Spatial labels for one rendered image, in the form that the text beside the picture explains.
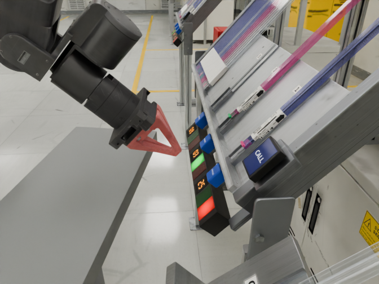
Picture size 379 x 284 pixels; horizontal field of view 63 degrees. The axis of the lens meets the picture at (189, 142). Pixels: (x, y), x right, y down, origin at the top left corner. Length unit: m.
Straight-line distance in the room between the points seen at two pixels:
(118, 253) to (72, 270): 0.83
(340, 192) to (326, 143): 0.42
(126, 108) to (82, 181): 0.32
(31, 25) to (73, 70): 0.07
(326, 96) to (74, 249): 0.45
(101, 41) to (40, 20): 0.07
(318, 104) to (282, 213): 0.16
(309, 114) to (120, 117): 0.26
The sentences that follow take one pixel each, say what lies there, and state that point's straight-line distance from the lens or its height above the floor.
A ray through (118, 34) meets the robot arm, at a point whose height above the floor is 0.93.
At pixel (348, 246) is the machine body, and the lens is 0.84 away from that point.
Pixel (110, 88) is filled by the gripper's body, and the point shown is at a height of 0.86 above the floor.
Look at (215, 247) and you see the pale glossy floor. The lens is 1.35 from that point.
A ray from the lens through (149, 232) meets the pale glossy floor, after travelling 1.42.
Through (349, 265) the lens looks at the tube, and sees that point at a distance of 0.25.
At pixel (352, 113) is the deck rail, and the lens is 0.42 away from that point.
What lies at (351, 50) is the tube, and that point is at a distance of 0.50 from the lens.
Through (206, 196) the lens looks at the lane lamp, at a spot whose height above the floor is 0.66.
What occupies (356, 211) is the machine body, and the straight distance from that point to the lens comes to 0.79.
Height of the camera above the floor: 0.99
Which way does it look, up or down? 29 degrees down
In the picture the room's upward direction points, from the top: straight up
